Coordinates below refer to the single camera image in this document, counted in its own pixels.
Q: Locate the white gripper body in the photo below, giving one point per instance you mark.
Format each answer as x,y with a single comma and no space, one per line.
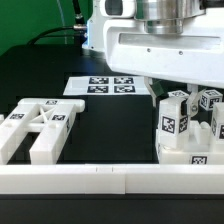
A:
196,56

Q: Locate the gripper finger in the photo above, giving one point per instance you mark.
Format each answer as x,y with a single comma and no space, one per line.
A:
193,99
154,88

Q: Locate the white chair seat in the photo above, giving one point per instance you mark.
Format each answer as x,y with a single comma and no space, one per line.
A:
202,148

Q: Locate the marker cube right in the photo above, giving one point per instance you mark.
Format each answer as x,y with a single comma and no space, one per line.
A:
209,98

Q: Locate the marker cube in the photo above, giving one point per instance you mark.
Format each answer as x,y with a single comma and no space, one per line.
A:
178,93
209,98

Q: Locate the marker cube left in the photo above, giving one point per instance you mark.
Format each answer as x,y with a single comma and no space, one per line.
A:
178,93

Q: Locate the white front fence bar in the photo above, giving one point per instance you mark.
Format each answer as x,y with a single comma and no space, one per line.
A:
112,179

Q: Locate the white part at left edge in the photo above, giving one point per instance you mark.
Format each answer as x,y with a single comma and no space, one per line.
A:
1,119

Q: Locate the white marker base plate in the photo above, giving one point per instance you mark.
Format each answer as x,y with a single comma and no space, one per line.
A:
102,85

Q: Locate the white chair back frame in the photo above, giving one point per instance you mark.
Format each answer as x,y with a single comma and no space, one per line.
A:
52,119

